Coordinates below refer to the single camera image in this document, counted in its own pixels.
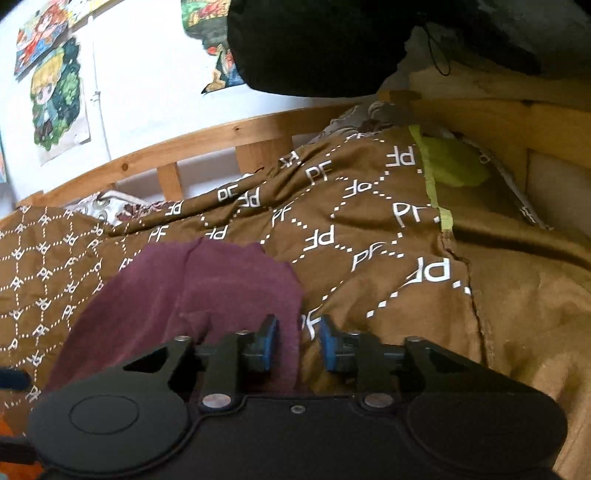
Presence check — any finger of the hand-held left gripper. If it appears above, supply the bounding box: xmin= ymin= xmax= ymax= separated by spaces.
xmin=0 ymin=368 xmax=32 ymax=391

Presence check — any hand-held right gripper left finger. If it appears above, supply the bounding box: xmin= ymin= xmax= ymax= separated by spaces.
xmin=122 ymin=315 xmax=280 ymax=412

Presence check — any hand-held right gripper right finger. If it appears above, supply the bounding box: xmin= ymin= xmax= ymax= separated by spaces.
xmin=318 ymin=315 xmax=477 ymax=412

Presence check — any maroon garment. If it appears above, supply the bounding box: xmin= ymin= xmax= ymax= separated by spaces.
xmin=44 ymin=240 xmax=306 ymax=394

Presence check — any orange cloth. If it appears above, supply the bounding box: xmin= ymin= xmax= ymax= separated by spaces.
xmin=0 ymin=412 xmax=29 ymax=445

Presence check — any brown printed blanket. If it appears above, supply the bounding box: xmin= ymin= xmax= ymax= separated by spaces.
xmin=0 ymin=124 xmax=591 ymax=480

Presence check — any yellow-green cloth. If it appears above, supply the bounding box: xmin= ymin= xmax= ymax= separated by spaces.
xmin=409 ymin=124 xmax=491 ymax=232

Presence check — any black bag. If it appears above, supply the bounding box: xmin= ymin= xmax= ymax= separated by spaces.
xmin=228 ymin=0 xmax=591 ymax=99

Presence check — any wooden bed frame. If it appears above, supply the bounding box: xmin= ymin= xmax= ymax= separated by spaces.
xmin=0 ymin=88 xmax=591 ymax=232

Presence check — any blond figure wall poster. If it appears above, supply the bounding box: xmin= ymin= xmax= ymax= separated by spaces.
xmin=29 ymin=38 xmax=92 ymax=166

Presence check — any white wall cable duct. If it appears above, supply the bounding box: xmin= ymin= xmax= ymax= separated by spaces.
xmin=91 ymin=41 xmax=112 ymax=161

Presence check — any black cord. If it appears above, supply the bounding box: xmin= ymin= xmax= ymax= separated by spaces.
xmin=422 ymin=25 xmax=452 ymax=78

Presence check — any large colourful wall poster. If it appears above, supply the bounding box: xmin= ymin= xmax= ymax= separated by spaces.
xmin=181 ymin=0 xmax=251 ymax=96

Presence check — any red and blue wall poster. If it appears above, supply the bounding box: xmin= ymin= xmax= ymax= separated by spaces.
xmin=13 ymin=4 xmax=71 ymax=83

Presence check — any yellow wall poster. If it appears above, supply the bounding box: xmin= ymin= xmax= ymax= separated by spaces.
xmin=68 ymin=0 xmax=123 ymax=16

